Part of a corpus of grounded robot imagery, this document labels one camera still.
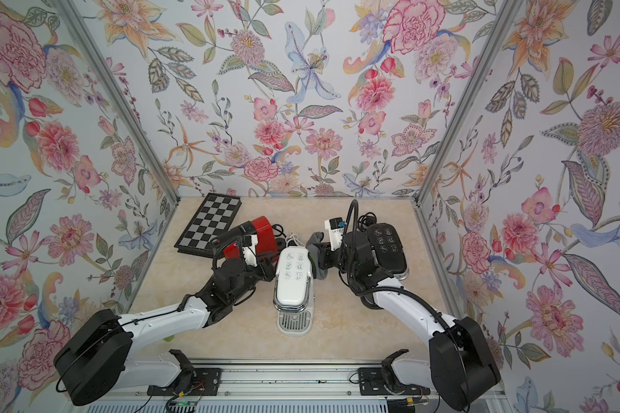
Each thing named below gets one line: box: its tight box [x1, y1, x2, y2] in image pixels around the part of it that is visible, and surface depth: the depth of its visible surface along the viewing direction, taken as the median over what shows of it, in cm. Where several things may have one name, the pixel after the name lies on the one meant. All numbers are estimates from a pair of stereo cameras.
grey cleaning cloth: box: [305, 231, 329, 281], surface depth 76 cm
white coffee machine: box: [272, 246, 315, 336], surface depth 73 cm
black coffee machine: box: [366, 221, 410, 280], surface depth 78 cm
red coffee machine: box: [216, 215, 279, 261], surface depth 88 cm
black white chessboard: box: [173, 192, 242, 259], surface depth 109 cm
